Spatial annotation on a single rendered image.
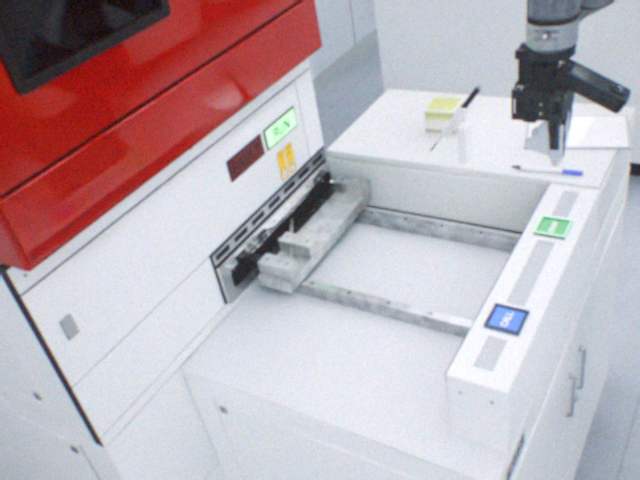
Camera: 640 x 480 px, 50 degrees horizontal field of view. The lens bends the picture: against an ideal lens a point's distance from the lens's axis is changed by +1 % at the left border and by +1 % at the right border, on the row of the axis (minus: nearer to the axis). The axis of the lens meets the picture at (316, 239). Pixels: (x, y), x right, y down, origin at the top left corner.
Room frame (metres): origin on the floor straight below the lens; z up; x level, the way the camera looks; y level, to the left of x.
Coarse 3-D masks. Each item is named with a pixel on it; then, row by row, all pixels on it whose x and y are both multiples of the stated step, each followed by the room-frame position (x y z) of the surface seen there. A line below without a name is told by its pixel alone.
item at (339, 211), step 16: (336, 192) 1.38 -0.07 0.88; (368, 192) 1.36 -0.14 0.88; (320, 208) 1.33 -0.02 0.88; (336, 208) 1.31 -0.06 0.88; (352, 208) 1.30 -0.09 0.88; (320, 224) 1.26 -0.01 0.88; (336, 224) 1.25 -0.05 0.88; (320, 240) 1.20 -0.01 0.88; (336, 240) 1.23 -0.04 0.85; (288, 256) 1.17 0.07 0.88; (304, 256) 1.16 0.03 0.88; (320, 256) 1.17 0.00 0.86; (304, 272) 1.12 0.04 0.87; (288, 288) 1.08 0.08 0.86
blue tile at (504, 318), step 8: (496, 312) 0.79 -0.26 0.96; (504, 312) 0.78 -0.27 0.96; (512, 312) 0.78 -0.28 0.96; (520, 312) 0.78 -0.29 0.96; (496, 320) 0.77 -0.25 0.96; (504, 320) 0.77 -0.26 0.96; (512, 320) 0.76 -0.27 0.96; (520, 320) 0.76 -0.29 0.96; (504, 328) 0.75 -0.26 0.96; (512, 328) 0.75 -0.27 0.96
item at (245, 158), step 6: (258, 138) 1.27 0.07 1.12; (252, 144) 1.25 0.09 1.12; (258, 144) 1.26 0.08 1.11; (246, 150) 1.23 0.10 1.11; (252, 150) 1.25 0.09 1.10; (258, 150) 1.26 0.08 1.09; (240, 156) 1.21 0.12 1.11; (246, 156) 1.23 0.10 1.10; (252, 156) 1.24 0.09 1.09; (258, 156) 1.26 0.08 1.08; (234, 162) 1.20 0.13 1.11; (240, 162) 1.21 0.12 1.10; (246, 162) 1.22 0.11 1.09; (252, 162) 1.24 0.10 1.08; (234, 168) 1.19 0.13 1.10; (240, 168) 1.21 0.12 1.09; (234, 174) 1.19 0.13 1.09
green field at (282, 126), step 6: (288, 114) 1.36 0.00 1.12; (294, 114) 1.37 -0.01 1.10; (282, 120) 1.34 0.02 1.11; (288, 120) 1.35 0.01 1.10; (294, 120) 1.37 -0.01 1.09; (276, 126) 1.32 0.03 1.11; (282, 126) 1.33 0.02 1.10; (288, 126) 1.35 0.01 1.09; (270, 132) 1.30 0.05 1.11; (276, 132) 1.32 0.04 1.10; (282, 132) 1.33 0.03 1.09; (270, 138) 1.30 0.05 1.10; (276, 138) 1.31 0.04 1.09; (270, 144) 1.29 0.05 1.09
